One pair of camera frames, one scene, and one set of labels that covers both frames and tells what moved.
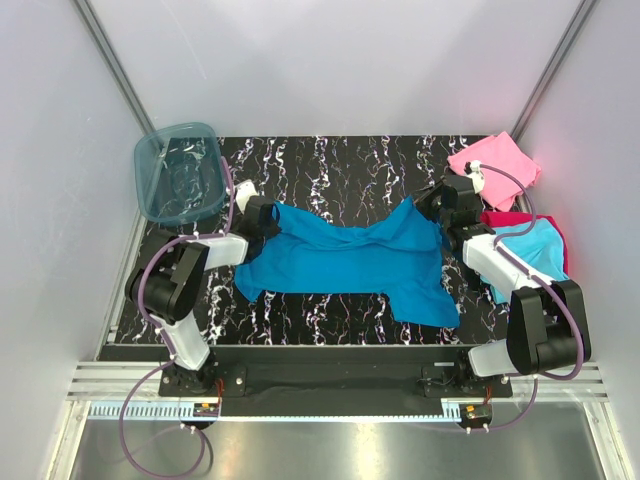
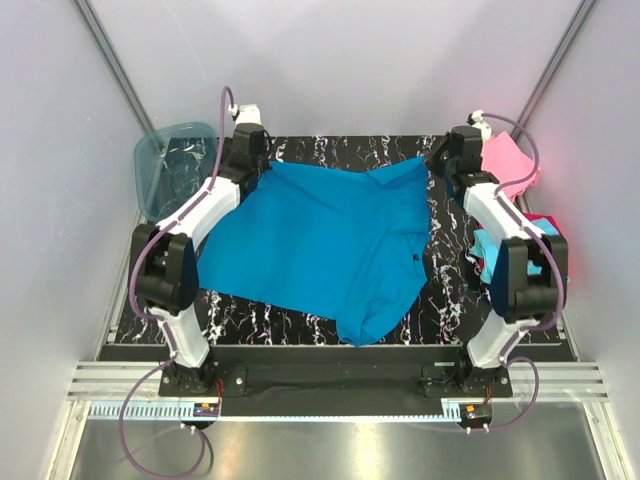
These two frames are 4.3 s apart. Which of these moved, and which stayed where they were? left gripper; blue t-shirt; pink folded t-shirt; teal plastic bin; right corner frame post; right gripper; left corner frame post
Moved: right gripper; left gripper; blue t-shirt
Stayed: pink folded t-shirt; right corner frame post; teal plastic bin; left corner frame post
